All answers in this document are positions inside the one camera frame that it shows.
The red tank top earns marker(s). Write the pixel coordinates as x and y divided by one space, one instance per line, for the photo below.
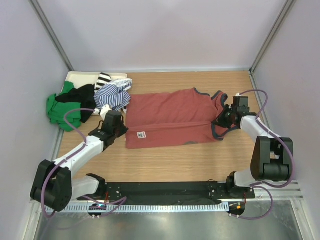
174 119

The slotted cable duct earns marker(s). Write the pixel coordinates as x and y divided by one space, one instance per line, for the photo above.
90 207

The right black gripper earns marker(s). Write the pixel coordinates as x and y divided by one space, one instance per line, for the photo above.
220 121

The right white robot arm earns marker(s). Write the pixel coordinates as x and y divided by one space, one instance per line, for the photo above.
272 158

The blue white striped tank top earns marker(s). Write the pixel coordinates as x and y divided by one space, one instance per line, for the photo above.
114 94

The green tank top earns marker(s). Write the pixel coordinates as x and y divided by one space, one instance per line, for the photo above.
56 110

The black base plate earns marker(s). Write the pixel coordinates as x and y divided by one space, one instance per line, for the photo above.
174 194

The aluminium front rail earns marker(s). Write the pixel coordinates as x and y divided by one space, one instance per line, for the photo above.
262 192

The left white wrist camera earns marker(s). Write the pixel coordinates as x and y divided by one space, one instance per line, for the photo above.
104 110

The cream plastic tray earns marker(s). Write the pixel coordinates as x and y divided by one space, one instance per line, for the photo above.
80 79

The black white striped tank top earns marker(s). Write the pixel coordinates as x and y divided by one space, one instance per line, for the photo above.
103 79

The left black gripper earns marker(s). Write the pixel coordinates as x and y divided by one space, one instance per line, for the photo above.
123 129

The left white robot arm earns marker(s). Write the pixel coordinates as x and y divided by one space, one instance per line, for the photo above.
54 187

